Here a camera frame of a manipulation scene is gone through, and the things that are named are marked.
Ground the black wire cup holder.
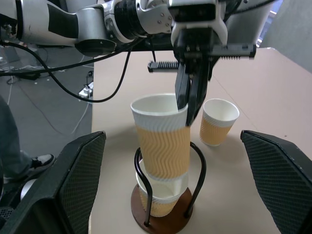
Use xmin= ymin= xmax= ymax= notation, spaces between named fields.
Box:
xmin=131 ymin=141 xmax=207 ymax=234

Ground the orange ribbed paper cup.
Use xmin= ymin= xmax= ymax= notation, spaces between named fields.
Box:
xmin=136 ymin=170 xmax=190 ymax=217
xmin=199 ymin=98 xmax=240 ymax=147
xmin=130 ymin=93 xmax=191 ymax=183

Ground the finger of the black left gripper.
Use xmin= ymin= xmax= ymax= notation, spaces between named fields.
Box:
xmin=175 ymin=65 xmax=194 ymax=112
xmin=186 ymin=72 xmax=212 ymax=127

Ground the silver robot torso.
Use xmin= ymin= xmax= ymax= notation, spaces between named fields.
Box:
xmin=223 ymin=0 xmax=280 ymax=47

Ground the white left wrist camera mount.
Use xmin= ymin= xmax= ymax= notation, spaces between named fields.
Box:
xmin=168 ymin=0 xmax=229 ymax=49

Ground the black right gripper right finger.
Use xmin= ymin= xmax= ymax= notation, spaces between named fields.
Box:
xmin=240 ymin=130 xmax=312 ymax=234

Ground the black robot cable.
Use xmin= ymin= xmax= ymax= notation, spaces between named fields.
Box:
xmin=0 ymin=40 xmax=134 ymax=103
xmin=0 ymin=47 xmax=144 ymax=77

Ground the black and white sneaker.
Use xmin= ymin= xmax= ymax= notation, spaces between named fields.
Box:
xmin=29 ymin=154 xmax=56 ymax=175

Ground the person's leg in jeans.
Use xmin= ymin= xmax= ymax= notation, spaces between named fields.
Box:
xmin=0 ymin=95 xmax=34 ymax=182

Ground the white power strip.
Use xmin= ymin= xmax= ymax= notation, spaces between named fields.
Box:
xmin=78 ymin=81 xmax=95 ymax=99

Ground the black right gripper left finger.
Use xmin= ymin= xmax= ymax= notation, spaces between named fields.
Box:
xmin=4 ymin=131 xmax=107 ymax=234

